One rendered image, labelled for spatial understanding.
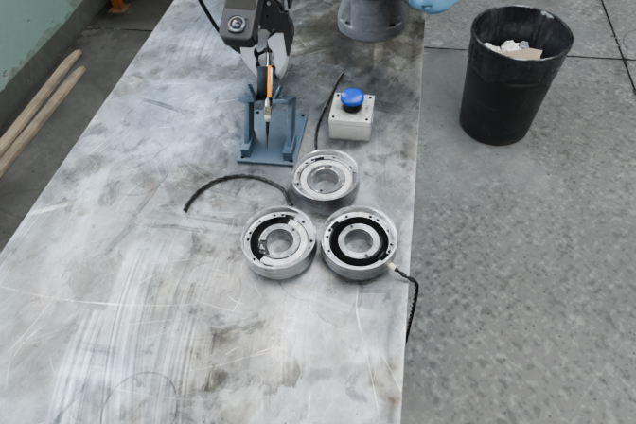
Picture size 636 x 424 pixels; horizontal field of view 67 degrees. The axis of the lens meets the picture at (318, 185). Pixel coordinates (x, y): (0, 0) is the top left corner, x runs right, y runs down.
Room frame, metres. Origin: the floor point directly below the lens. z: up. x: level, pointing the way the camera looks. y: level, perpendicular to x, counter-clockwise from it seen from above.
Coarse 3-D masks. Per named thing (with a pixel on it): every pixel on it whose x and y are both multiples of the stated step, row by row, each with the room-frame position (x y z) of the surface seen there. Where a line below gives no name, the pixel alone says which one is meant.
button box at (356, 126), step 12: (336, 96) 0.66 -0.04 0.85; (372, 96) 0.65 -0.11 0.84; (336, 108) 0.63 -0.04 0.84; (348, 108) 0.62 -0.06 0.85; (360, 108) 0.62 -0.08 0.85; (372, 108) 0.62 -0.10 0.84; (336, 120) 0.60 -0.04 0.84; (348, 120) 0.59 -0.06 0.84; (360, 120) 0.59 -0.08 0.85; (372, 120) 0.61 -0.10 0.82; (336, 132) 0.60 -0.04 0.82; (348, 132) 0.59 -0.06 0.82; (360, 132) 0.59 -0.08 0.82
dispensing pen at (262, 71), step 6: (264, 48) 0.66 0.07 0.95; (270, 48) 0.65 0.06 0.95; (270, 54) 0.65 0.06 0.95; (270, 60) 0.65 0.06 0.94; (258, 66) 0.63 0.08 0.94; (264, 66) 0.64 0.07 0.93; (258, 72) 0.62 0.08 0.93; (264, 72) 0.62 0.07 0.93; (258, 78) 0.62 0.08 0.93; (264, 78) 0.62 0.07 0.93; (258, 84) 0.61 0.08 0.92; (264, 84) 0.61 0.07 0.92; (258, 90) 0.61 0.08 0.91; (264, 90) 0.61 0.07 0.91; (258, 96) 0.60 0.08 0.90; (264, 96) 0.60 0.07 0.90; (264, 102) 0.61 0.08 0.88; (270, 102) 0.61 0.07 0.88; (264, 108) 0.61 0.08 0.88; (270, 108) 0.60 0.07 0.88; (264, 114) 0.60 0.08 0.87; (270, 114) 0.60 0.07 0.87
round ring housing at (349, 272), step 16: (352, 208) 0.42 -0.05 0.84; (368, 208) 0.41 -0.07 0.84; (352, 224) 0.40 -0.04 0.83; (384, 224) 0.39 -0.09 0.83; (352, 240) 0.39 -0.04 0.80; (368, 240) 0.38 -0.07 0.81; (352, 256) 0.34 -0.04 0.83; (336, 272) 0.33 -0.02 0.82; (352, 272) 0.32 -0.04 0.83; (368, 272) 0.32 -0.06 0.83
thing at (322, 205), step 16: (304, 160) 0.52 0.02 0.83; (336, 160) 0.52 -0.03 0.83; (352, 160) 0.51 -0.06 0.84; (320, 176) 0.50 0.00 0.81; (336, 176) 0.50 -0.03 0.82; (352, 176) 0.49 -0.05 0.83; (304, 192) 0.46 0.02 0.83; (320, 192) 0.46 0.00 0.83; (352, 192) 0.45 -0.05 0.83; (320, 208) 0.44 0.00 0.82; (336, 208) 0.44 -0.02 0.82
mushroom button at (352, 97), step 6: (348, 90) 0.64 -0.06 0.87; (354, 90) 0.64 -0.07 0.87; (360, 90) 0.64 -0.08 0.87; (342, 96) 0.63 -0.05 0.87; (348, 96) 0.62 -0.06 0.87; (354, 96) 0.62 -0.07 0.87; (360, 96) 0.62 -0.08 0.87; (342, 102) 0.62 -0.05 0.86; (348, 102) 0.61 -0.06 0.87; (354, 102) 0.61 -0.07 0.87; (360, 102) 0.61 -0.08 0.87
